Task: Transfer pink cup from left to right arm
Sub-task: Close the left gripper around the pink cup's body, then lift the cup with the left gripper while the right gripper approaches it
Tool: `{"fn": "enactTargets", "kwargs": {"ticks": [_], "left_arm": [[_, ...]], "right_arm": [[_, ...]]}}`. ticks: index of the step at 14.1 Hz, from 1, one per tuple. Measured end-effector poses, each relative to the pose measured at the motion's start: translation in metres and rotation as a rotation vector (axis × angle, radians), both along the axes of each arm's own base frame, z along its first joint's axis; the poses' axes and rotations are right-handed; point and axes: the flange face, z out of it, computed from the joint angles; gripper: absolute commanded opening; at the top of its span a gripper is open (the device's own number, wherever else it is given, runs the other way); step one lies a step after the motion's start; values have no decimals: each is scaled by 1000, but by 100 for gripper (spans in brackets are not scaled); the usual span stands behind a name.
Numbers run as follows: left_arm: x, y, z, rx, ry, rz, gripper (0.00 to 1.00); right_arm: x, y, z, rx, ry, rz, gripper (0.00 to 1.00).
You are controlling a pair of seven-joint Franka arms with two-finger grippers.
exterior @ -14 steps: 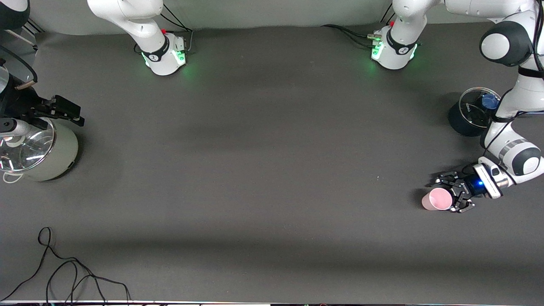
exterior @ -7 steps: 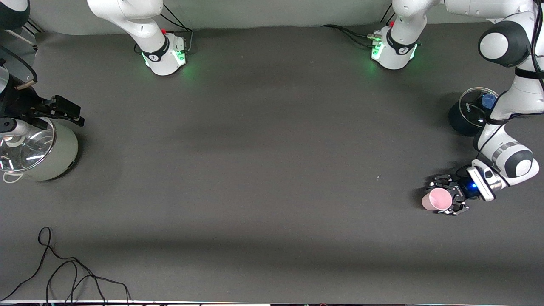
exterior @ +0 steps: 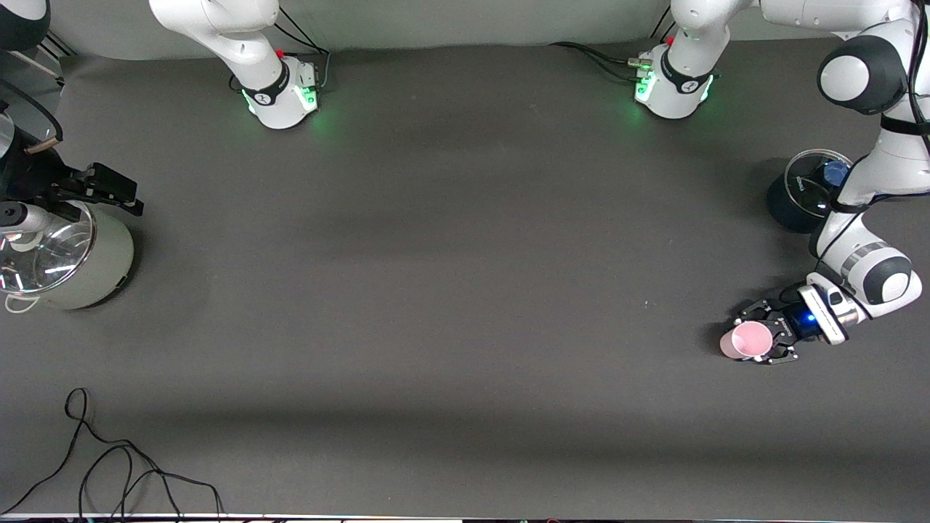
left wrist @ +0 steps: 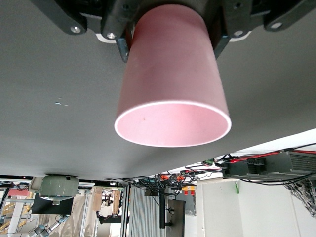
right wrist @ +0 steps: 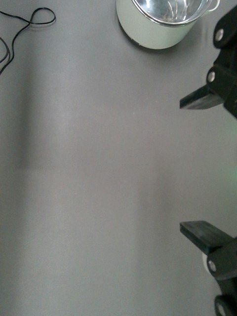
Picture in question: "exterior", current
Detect pink plastic cup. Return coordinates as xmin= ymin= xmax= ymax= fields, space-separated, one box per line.
xmin=719 ymin=322 xmax=775 ymax=362

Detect grey-green cooking pot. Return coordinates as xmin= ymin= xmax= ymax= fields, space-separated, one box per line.
xmin=0 ymin=200 xmax=135 ymax=313

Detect glass lid with pale knob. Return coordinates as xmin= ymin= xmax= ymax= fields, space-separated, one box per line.
xmin=0 ymin=203 xmax=97 ymax=295

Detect dark blue saucepan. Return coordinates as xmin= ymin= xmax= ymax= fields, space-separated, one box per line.
xmin=767 ymin=149 xmax=854 ymax=235

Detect glass lid with blue knob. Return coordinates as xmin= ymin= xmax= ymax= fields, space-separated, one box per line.
xmin=786 ymin=149 xmax=854 ymax=219

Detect dark grey table cloth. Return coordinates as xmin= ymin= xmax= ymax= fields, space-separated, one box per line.
xmin=0 ymin=29 xmax=930 ymax=520

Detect thin black loose cable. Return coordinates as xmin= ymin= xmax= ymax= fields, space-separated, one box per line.
xmin=0 ymin=387 xmax=225 ymax=520

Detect black right arm base cables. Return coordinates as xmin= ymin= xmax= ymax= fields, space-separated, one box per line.
xmin=229 ymin=4 xmax=331 ymax=95

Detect black arm base cables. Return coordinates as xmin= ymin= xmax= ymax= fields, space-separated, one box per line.
xmin=549 ymin=15 xmax=680 ymax=84
xmin=229 ymin=4 xmax=331 ymax=95

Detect black left arm base cables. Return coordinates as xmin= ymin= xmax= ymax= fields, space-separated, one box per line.
xmin=549 ymin=15 xmax=680 ymax=84

